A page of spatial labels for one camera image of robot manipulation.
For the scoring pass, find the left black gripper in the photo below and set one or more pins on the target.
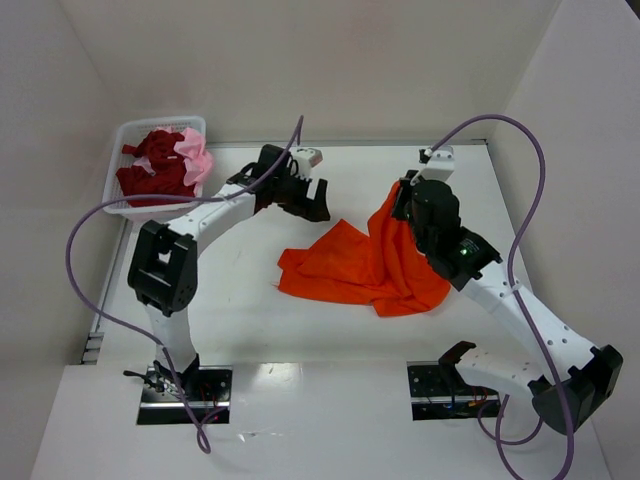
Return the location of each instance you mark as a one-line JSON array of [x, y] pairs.
[[293, 190]]

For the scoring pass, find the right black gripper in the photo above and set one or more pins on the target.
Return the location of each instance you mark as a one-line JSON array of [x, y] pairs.
[[407, 195]]

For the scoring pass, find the orange t shirt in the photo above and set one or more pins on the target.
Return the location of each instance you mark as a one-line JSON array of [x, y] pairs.
[[381, 268]]

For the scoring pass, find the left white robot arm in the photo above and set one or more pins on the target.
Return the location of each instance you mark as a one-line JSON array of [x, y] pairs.
[[164, 268]]

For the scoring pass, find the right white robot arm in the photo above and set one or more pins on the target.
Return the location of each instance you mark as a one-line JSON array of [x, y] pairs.
[[567, 377]]

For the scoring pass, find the pink t shirt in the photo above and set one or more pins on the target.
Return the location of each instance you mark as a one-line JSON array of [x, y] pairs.
[[198, 161]]

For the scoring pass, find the dark red t shirt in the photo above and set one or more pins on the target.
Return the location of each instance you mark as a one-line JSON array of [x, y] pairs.
[[158, 168]]

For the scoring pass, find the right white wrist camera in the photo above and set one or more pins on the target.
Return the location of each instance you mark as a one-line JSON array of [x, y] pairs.
[[436, 164]]

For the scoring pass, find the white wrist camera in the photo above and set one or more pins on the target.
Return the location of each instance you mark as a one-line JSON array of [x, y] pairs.
[[303, 160], [436, 164]]

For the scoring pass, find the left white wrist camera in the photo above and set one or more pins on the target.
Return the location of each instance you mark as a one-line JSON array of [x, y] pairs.
[[303, 160]]

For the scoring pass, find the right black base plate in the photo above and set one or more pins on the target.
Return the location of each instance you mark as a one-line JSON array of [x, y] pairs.
[[434, 397]]

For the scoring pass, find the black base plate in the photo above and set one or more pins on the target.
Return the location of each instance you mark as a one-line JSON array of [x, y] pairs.
[[434, 397], [208, 395]]

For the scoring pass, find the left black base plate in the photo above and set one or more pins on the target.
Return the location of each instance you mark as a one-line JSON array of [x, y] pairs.
[[208, 395]]

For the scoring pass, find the grey metal bracket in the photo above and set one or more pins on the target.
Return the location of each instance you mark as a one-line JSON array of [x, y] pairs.
[[92, 348]]

